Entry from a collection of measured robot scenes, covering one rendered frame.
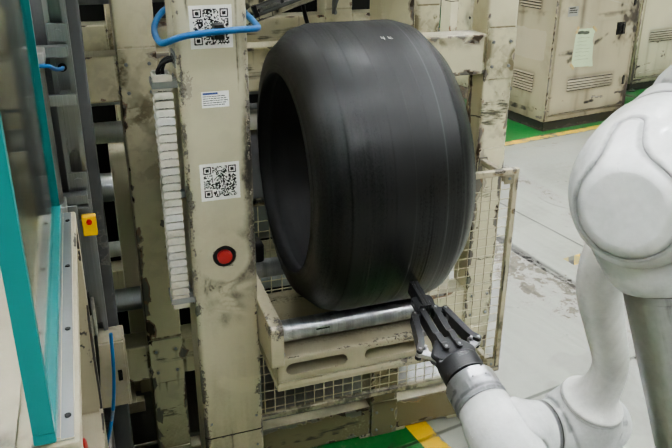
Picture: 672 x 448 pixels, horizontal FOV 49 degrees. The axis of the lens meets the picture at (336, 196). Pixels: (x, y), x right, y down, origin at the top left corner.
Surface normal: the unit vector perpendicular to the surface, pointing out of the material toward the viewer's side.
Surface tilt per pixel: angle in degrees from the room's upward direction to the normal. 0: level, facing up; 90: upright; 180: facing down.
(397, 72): 37
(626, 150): 29
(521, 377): 0
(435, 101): 51
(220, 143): 90
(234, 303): 90
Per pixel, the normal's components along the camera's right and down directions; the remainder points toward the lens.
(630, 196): -0.58, 0.23
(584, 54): 0.47, 0.34
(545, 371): 0.00, -0.93
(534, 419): 0.36, -0.78
